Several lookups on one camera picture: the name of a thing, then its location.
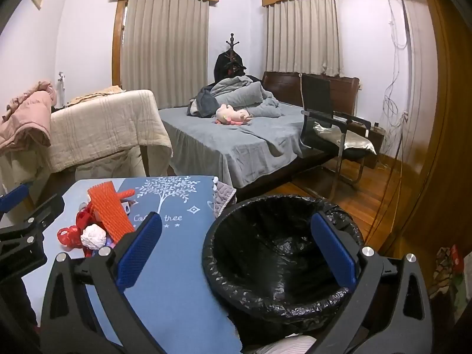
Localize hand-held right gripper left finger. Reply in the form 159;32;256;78
39;212;165;354

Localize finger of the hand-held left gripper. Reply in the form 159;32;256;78
0;183;30;214
17;194;65;245

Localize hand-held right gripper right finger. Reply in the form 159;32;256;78
310;212;434;354

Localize red plastic bag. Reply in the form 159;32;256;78
57;203;100;257

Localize white paper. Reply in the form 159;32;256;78
81;225;107;249

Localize orange bubble wrap sheet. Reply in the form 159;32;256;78
87;181;136;244

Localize bin with black liner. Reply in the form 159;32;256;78
201;195;366;330

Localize cream draped sheet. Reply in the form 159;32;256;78
0;144;80;207

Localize blue tree print tablecloth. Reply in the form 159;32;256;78
22;175;238;354

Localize pink padded jacket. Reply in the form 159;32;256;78
0;80;57;152

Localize grey quilted mat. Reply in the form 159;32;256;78
212;181;237;218

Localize beige quilt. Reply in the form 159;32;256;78
50;89;173;173

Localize ribbed light cloth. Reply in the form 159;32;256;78
254;335;318;354

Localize silver cushion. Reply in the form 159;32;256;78
313;122;377;155

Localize colourful patterned bag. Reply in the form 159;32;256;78
430;244;471;314

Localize wooden bedside table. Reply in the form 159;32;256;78
347;118;386;170

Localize tan folded blanket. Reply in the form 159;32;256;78
68;86;124;106

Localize bed with grey sheet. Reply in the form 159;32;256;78
158;99;355;189

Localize dark clothes pile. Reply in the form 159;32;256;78
188;90;220;117

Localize pink plush toy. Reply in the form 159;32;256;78
215;104;254;126

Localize black office chair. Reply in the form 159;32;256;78
299;74;369;200

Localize dark wooden headboard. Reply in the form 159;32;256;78
262;71;360;119

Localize wooden door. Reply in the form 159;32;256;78
402;0;472;259

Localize grey duvet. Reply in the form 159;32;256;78
188;76;284;119

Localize black coat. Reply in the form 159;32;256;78
214;51;246;82

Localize wide beige curtain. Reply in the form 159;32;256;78
122;0;211;109

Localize narrow beige curtain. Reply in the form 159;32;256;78
266;0;342;78

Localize wooden coat rack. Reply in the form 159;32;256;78
225;33;240;78

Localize hanging white cables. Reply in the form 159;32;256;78
383;0;410;130

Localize wooden window frame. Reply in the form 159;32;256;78
112;0;128;91

